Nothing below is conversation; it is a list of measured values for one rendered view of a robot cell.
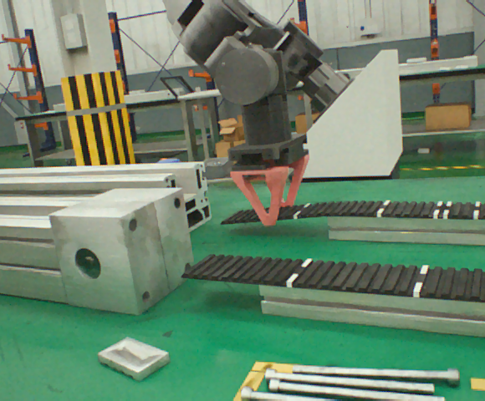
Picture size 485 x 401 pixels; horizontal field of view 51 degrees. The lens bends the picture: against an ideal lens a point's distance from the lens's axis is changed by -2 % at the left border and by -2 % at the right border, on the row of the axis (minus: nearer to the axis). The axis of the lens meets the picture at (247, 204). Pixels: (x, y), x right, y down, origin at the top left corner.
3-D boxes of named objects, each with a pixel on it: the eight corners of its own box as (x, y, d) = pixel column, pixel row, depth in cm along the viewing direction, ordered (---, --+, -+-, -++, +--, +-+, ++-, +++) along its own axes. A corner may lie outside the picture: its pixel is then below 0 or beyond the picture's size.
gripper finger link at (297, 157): (246, 224, 65) (236, 150, 62) (268, 208, 71) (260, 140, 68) (296, 225, 62) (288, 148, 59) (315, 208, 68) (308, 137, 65)
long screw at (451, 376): (458, 378, 32) (457, 365, 32) (459, 388, 31) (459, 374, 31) (295, 372, 35) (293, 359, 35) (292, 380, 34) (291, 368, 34)
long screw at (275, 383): (269, 397, 33) (268, 383, 32) (273, 388, 34) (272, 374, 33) (444, 415, 29) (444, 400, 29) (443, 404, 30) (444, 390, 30)
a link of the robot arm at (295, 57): (330, 69, 104) (313, 88, 106) (295, 36, 105) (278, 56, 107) (324, 67, 95) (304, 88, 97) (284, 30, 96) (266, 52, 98)
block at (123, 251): (207, 265, 57) (195, 181, 55) (139, 316, 47) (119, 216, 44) (143, 260, 61) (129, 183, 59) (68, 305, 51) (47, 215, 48)
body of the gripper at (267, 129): (227, 165, 60) (218, 102, 58) (263, 149, 69) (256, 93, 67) (278, 164, 57) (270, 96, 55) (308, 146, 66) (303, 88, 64)
